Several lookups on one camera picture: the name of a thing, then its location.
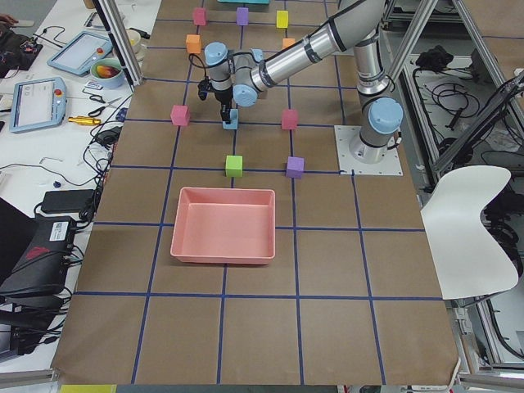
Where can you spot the pink plastic tray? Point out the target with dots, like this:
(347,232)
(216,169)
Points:
(225,226)

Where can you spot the yellow foam block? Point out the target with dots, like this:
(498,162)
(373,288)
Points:
(282,19)

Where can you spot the yellow handled tool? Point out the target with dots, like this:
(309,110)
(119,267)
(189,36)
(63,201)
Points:
(84,120)

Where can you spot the purple foam block near arm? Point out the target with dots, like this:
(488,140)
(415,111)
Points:
(295,167)

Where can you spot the orange foam block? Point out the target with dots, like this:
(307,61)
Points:
(193,43)
(287,42)

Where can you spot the purple foam block right side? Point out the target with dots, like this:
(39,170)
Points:
(242,16)

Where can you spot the pink foam block front left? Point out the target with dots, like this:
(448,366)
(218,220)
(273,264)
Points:
(180,115)

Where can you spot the blue bowl with fruit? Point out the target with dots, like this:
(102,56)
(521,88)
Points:
(108,73)

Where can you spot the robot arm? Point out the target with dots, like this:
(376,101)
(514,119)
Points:
(240,77)

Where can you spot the orange foam block far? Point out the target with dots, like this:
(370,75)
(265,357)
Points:
(287,42)

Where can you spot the pink foam block with dot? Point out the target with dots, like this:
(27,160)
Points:
(289,119)

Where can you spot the white chair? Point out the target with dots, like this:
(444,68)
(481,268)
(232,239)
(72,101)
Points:
(469,262)

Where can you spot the black power adapter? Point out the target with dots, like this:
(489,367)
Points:
(69,201)

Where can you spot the teach pendant near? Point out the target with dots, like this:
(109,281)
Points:
(38,104)

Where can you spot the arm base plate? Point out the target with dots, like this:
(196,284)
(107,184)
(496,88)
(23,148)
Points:
(357,158)

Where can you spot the teach pendant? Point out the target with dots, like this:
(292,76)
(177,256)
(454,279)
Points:
(81,53)
(38,104)

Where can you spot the green foam block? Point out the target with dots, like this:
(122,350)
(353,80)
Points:
(234,166)

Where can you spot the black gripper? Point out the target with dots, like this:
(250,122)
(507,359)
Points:
(222,97)

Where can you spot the orange foam block front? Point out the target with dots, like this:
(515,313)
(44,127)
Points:
(193,43)

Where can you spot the scissors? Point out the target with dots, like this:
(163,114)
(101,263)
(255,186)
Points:
(103,104)

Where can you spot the teach pendant far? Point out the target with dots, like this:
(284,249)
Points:
(81,53)

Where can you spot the pink foam block front right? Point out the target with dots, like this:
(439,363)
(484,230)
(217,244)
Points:
(199,16)

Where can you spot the light blue foam block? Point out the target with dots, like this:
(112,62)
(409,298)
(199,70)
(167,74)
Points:
(232,124)

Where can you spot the cyan plastic tray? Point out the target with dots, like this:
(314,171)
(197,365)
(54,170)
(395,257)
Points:
(263,2)

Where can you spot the beige bowl with lemon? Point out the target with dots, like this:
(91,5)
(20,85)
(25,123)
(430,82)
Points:
(138,46)

